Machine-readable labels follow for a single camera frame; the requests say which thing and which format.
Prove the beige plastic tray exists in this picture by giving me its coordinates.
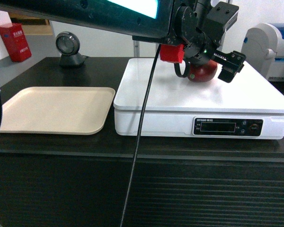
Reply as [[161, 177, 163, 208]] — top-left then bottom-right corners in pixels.
[[0, 87, 115, 135]]

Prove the red fire extinguisher box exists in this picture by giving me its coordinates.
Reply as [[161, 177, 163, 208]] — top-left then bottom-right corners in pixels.
[[0, 23, 32, 62]]

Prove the black checkout counter cabinet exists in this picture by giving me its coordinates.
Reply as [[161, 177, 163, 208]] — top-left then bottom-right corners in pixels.
[[0, 56, 284, 227]]

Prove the white checkout scale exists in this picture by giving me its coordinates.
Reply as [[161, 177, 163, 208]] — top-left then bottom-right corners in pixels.
[[114, 58, 284, 140]]

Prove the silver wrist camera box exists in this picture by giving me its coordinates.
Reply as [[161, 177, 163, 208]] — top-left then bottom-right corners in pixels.
[[206, 2, 239, 32]]

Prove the white blue label printer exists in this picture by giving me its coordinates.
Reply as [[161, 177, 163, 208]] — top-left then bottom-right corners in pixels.
[[241, 23, 284, 82]]

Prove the red wrist block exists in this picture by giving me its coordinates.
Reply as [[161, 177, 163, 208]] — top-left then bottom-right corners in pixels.
[[160, 44, 184, 63]]

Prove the dark red mango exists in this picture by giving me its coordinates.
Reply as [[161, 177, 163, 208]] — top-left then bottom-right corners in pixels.
[[188, 60, 218, 82]]

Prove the black round barcode scanner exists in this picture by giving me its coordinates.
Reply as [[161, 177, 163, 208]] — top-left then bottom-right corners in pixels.
[[55, 32, 88, 68]]

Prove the black cable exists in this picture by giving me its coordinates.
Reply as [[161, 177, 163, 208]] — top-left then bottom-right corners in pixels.
[[119, 44, 162, 227]]

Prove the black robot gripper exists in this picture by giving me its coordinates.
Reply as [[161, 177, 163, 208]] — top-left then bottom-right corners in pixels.
[[184, 17, 246, 83]]

